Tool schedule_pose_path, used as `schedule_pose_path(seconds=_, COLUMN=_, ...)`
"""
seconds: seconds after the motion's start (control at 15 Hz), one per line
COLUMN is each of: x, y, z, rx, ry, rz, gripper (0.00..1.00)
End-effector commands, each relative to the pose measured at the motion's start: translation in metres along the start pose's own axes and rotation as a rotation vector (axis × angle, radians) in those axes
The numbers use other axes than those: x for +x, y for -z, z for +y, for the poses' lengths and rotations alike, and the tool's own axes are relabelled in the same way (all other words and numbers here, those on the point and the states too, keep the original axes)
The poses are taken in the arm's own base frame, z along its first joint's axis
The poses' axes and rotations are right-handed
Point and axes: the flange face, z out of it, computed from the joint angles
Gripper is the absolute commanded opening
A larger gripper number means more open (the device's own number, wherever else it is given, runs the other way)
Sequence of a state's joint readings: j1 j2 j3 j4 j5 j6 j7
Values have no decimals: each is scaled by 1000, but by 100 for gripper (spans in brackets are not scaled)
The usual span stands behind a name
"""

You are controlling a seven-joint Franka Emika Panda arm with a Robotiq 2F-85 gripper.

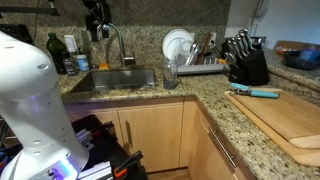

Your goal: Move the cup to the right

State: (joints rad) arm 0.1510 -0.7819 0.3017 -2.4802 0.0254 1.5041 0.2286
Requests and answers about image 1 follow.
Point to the clear drinking glass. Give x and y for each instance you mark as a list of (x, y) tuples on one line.
[(169, 72)]

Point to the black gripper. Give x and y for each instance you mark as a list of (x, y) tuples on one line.
[(98, 18)]

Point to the dish drying rack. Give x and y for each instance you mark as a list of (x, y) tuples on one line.
[(209, 64)]

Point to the black knife block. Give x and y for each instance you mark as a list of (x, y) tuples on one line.
[(247, 63)]

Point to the stainless steel sink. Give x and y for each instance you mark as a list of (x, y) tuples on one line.
[(116, 79)]

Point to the metal drawer handle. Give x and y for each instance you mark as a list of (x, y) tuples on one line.
[(222, 147)]

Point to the wooden cabinet door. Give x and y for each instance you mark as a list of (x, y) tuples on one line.
[(156, 132)]

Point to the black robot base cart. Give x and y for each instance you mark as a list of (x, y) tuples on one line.
[(107, 159)]

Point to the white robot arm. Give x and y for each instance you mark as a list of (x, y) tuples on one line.
[(30, 103)]

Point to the stainless steel faucet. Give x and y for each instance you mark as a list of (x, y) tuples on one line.
[(125, 60)]

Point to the orange sponge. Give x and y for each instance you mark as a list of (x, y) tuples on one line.
[(103, 66)]

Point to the small blue lidded jar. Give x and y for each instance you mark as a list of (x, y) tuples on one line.
[(83, 62)]

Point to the dark green glass bottle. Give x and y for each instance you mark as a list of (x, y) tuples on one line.
[(58, 52)]

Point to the white plate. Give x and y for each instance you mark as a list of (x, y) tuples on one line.
[(172, 42)]

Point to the wooden cutting board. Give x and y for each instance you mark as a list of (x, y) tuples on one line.
[(291, 122)]

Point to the dark blue bowl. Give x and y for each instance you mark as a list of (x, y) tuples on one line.
[(308, 58)]

